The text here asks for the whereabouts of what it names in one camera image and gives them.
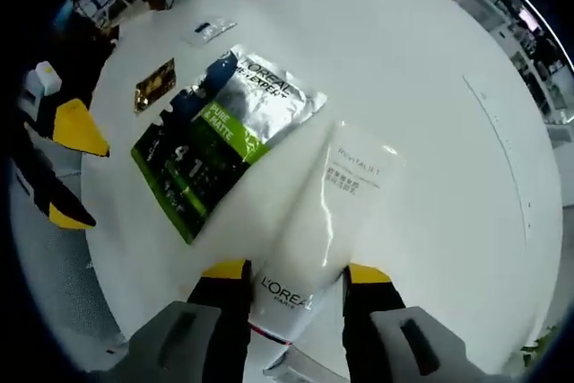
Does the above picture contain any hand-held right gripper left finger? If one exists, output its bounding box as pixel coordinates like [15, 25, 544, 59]
[129, 259, 253, 383]

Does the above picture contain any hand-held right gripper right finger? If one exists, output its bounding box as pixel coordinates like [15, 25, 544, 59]
[342, 263, 477, 383]

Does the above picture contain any gold foil skincare sachet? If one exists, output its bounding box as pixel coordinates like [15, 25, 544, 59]
[133, 57, 178, 114]

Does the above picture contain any large white skincare tube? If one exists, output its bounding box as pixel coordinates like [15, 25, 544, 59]
[244, 118, 410, 383]

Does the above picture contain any green foil skincare sachet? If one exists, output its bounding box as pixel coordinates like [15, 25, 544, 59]
[129, 43, 329, 247]

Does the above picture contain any small clear skincare sachet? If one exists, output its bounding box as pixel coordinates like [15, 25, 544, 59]
[180, 16, 239, 47]

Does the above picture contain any white table cable flap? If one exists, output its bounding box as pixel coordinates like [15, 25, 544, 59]
[460, 72, 535, 232]

